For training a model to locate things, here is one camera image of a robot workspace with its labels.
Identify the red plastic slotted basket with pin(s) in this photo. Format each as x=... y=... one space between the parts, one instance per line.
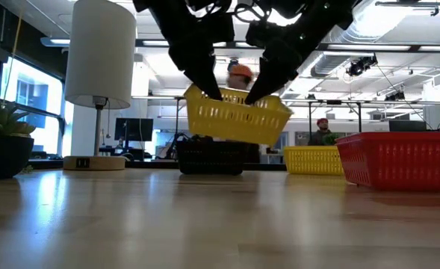
x=402 y=168
x=391 y=134

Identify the silver ventilation duct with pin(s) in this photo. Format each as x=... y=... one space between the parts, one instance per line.
x=328 y=63

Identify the black aluminium table frame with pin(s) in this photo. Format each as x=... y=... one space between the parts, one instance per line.
x=148 y=164

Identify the black ceiling rail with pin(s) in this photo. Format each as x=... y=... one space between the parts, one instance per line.
x=406 y=3

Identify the white lamp with wooden base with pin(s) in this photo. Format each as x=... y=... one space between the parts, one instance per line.
x=100 y=56

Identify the black flat screen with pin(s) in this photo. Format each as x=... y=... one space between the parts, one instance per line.
x=406 y=126

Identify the person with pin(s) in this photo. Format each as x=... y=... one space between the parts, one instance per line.
x=240 y=74
x=321 y=136

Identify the black ceiling spotlight cluster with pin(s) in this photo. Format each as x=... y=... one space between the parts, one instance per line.
x=361 y=65

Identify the potted green succulent plant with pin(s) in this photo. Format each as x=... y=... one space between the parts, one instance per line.
x=3 y=157

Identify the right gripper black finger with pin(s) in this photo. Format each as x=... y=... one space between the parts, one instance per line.
x=266 y=80
x=279 y=82

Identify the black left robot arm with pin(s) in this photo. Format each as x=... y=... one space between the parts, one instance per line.
x=145 y=4

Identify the yellow plastic slotted basket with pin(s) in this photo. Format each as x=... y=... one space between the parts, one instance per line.
x=309 y=148
x=313 y=162
x=234 y=123

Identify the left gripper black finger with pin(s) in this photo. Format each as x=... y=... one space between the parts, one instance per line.
x=196 y=76
x=210 y=80

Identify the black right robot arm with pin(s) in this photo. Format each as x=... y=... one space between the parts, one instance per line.
x=339 y=9

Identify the black computer monitor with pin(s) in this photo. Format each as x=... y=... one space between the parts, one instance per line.
x=133 y=129

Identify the long fluorescent ceiling light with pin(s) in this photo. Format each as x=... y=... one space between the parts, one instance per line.
x=369 y=48
x=438 y=48

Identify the black plastic slotted basket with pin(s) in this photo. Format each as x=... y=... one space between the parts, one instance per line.
x=210 y=158
x=204 y=139

